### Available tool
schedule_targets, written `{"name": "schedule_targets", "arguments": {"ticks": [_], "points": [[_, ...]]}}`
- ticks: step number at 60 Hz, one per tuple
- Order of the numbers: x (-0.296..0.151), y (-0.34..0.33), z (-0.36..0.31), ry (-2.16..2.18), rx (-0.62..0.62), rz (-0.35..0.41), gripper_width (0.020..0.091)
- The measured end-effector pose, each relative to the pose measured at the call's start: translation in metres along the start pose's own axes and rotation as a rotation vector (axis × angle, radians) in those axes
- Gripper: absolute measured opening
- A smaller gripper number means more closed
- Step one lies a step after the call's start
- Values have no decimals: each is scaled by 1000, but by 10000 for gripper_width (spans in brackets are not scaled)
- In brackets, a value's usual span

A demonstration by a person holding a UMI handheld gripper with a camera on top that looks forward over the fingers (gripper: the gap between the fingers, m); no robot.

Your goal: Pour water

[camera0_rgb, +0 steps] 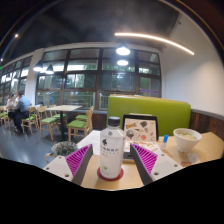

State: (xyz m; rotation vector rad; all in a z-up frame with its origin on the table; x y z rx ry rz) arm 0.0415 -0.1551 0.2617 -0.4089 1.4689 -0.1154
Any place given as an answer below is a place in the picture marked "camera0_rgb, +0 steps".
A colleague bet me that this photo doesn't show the wooden chairs with green seats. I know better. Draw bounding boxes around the wooden chairs with green seats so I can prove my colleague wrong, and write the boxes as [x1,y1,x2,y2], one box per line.
[0,104,95,143]

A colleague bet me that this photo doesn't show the black tablet with sticker cover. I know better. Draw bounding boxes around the black tablet with sticker cover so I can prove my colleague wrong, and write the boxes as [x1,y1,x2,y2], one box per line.
[121,114,160,143]

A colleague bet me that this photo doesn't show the white paper napkin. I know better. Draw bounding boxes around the white paper napkin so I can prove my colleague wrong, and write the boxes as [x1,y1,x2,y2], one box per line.
[186,152,201,164]

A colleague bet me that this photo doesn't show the clear water bottle black cap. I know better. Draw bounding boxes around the clear water bottle black cap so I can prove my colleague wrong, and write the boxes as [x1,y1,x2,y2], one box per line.
[99,116,126,180]

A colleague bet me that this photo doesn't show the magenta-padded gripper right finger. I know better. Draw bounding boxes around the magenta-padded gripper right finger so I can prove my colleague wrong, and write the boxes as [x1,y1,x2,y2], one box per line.
[129,143,184,186]

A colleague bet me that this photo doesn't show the light wooden dining table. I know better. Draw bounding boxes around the light wooden dining table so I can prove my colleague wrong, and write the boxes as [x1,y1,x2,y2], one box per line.
[45,104,83,141]

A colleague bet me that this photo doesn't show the green speckled ceramic mug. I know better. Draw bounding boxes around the green speckled ceramic mug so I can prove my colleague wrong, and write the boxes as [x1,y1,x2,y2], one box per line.
[44,141,79,164]

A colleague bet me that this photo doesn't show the white ceramic bowl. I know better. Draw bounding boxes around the white ceramic bowl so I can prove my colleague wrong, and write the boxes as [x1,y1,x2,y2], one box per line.
[172,127,203,153]

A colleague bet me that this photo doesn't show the flat round red coaster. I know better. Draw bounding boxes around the flat round red coaster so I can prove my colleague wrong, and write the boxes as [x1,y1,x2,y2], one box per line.
[96,166,125,182]

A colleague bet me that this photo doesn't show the person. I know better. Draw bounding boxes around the person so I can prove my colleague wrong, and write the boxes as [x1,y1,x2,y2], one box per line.
[8,93,32,134]
[4,94,17,113]

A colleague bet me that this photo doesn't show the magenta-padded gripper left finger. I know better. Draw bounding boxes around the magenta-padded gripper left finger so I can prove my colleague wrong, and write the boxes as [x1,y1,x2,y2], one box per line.
[43,143,94,186]

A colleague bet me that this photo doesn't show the small blue-capped white bottle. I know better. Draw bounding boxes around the small blue-capped white bottle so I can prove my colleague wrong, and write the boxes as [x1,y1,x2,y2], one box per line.
[160,134,170,151]

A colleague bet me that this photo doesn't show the long curved ceiling light strip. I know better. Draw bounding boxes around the long curved ceiling light strip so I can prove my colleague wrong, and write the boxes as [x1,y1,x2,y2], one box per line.
[114,32,196,56]

